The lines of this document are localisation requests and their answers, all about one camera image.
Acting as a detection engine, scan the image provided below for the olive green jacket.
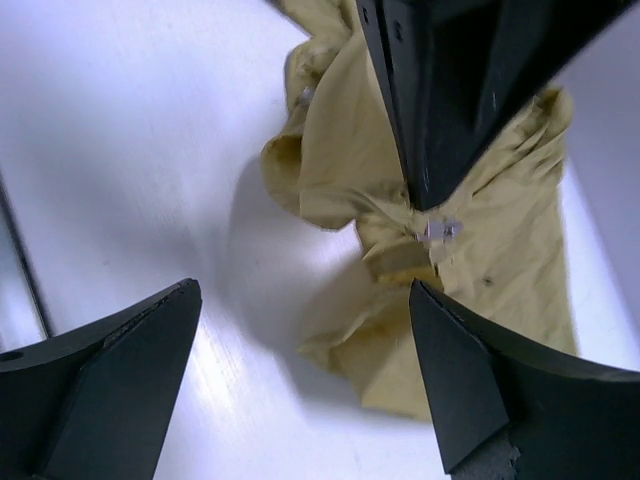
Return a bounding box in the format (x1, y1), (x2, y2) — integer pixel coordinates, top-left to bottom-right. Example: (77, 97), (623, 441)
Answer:
(261, 1), (576, 421)

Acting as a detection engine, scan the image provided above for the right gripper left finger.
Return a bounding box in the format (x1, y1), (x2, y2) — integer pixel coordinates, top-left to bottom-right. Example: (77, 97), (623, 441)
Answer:
(1, 279), (202, 479)

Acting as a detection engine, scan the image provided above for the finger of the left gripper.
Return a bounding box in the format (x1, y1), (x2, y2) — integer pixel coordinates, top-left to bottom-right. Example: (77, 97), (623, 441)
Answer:
(357, 0), (623, 210)

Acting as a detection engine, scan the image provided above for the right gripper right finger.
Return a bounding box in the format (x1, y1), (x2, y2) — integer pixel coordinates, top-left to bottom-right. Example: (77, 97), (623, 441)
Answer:
(409, 281), (639, 479)

